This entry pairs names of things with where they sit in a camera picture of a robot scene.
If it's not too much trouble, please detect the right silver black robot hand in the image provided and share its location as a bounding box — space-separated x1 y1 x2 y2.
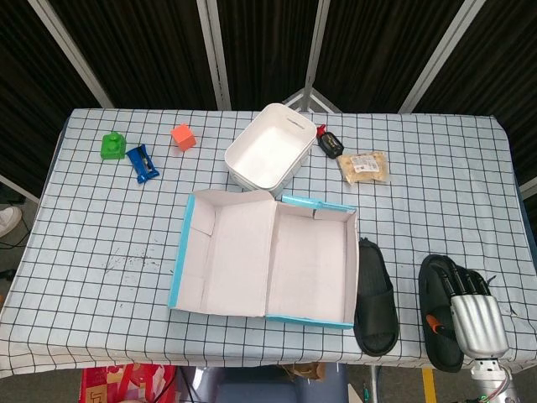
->
425 259 510 360

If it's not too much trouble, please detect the black slipper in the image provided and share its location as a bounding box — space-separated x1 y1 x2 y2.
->
354 237 399 358
418 254 466 373

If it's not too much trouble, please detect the light blue shoe box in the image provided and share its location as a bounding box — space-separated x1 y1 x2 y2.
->
167 188 361 331

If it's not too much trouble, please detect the metal table leg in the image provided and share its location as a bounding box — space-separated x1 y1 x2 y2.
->
368 364 381 403

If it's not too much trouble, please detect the brown paper bag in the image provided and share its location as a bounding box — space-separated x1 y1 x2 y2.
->
280 361 327 381

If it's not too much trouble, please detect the beige snack packet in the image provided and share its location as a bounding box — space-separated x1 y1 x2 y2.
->
336 151 392 185

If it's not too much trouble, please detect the dark blue chair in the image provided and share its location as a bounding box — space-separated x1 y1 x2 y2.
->
209 363 349 403

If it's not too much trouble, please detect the black bottle with red cap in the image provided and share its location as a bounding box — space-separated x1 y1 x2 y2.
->
315 123 346 160

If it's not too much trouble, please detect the white plastic storage bin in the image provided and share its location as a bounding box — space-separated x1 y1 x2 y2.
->
224 102 318 198

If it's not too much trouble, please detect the grey metal screen foot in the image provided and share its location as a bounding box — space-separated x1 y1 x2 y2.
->
283 86 343 113

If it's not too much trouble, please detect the orange cube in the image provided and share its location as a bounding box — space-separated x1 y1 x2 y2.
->
170 123 198 152

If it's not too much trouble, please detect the red patterned bag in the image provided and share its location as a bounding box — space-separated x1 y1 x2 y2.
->
79 364 180 403

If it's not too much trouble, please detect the blue toy piece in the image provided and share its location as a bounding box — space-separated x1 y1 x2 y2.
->
125 144 162 185

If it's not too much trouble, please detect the white checkered tablecloth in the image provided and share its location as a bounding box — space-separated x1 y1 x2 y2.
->
0 107 537 374

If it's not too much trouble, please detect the green toy block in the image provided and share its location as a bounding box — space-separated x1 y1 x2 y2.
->
100 130 128 161

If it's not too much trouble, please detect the black folding screen white frame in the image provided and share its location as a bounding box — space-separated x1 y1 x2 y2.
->
0 0 537 202

